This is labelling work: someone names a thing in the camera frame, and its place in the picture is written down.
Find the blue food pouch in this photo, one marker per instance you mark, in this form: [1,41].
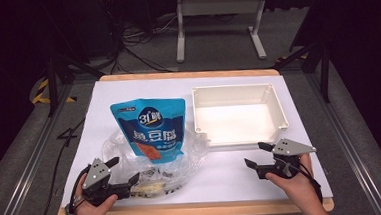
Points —
[153,126]

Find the yellow black hazard tape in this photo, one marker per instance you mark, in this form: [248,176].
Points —
[40,91]

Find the black metal stand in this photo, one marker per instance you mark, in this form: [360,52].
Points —
[51,82]
[325,76]

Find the white metal stand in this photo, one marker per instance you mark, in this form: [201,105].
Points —
[219,6]

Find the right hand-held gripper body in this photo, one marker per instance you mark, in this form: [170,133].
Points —
[291,147]

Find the clear plastic bag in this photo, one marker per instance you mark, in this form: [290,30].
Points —
[188,154]

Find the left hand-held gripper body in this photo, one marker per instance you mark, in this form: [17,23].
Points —
[94,175]

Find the white table sheet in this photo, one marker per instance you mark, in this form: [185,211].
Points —
[223,179]

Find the white plastic box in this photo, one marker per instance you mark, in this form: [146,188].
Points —
[239,121]

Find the person's left hand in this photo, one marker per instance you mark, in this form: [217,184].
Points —
[89,212]

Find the aluminium floor rail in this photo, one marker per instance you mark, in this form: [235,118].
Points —
[31,164]
[351,151]

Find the person's right hand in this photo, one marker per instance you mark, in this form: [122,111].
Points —
[298,187]

